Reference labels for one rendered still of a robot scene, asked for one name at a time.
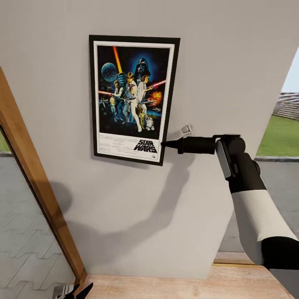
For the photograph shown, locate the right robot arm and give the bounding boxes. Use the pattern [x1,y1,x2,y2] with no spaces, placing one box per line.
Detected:
[161,125,299,299]

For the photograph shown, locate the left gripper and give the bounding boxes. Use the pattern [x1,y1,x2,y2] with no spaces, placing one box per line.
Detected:
[64,283,93,299]

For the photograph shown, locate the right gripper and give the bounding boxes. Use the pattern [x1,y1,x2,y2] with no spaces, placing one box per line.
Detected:
[161,137,203,154]

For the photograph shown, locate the poster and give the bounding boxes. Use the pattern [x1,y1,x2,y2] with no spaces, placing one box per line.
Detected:
[89,35,181,166]

